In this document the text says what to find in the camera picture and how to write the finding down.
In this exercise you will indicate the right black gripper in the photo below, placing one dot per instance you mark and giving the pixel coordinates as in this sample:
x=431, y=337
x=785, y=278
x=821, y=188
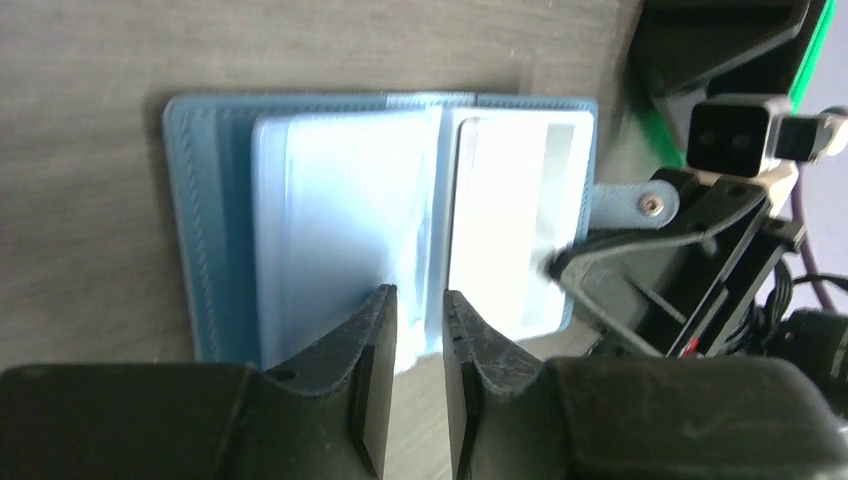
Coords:
x=651, y=301

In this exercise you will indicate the green plastic bin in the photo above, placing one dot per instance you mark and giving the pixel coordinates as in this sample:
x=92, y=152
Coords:
x=666, y=126

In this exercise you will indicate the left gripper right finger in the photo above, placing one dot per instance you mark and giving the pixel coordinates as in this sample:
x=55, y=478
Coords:
x=514, y=416

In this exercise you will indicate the white card with stripe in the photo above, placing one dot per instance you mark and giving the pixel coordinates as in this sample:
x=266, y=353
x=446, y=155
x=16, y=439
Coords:
x=519, y=187

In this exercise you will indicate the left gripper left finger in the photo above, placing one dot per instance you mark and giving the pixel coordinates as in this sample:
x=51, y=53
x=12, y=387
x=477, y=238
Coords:
x=322, y=414

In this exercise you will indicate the black plastic bin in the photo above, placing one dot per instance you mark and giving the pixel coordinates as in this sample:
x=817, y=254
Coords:
x=723, y=46

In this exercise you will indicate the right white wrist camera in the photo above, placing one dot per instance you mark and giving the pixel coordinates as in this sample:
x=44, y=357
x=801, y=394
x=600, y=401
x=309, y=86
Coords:
x=751, y=135

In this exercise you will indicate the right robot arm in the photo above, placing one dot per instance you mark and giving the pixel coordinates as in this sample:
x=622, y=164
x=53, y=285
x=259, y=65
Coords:
x=812, y=340

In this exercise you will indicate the blue leather card holder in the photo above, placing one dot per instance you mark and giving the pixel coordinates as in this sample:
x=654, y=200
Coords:
x=292, y=209

